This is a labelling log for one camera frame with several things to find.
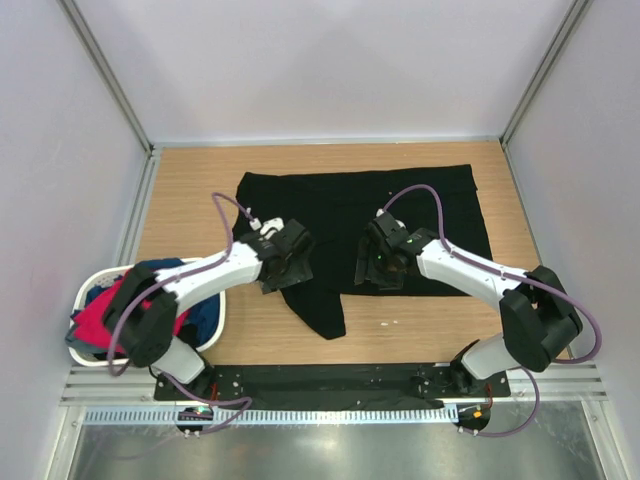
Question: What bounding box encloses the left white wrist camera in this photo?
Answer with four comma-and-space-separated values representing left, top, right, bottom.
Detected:
249, 217, 284, 239

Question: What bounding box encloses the white perforated laundry basket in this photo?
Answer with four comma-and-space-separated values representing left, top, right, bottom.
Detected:
67, 266, 226, 367

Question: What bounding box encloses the slotted grey cable duct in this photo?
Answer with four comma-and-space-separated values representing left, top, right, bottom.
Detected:
84, 405, 458, 426

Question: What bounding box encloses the blue t shirt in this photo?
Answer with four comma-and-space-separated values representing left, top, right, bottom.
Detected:
69, 257, 224, 346

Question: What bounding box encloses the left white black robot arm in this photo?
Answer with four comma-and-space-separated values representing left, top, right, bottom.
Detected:
103, 218, 314, 400

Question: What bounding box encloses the left aluminium frame post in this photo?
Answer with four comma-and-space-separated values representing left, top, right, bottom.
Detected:
56, 0, 153, 156

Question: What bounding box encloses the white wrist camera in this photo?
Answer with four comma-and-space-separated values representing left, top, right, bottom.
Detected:
249, 217, 284, 239
376, 209, 406, 229

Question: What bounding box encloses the right aluminium frame post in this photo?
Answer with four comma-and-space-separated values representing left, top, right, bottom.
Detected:
500, 0, 592, 148

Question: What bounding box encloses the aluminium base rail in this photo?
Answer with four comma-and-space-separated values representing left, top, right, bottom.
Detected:
61, 362, 608, 405

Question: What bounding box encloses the pink t shirt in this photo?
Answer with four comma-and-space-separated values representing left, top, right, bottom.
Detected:
72, 277, 194, 351

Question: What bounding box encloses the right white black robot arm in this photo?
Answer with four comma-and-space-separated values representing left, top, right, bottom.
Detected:
354, 210, 583, 396

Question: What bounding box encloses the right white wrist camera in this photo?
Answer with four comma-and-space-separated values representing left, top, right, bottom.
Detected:
376, 209, 406, 229

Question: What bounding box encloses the aluminium frame post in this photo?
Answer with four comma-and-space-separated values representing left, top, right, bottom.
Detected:
56, 0, 153, 156
500, 0, 592, 148

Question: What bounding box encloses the black t shirt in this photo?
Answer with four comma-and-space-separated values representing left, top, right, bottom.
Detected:
236, 165, 492, 340

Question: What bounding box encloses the grey t shirt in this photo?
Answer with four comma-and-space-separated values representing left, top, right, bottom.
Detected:
65, 329, 101, 354

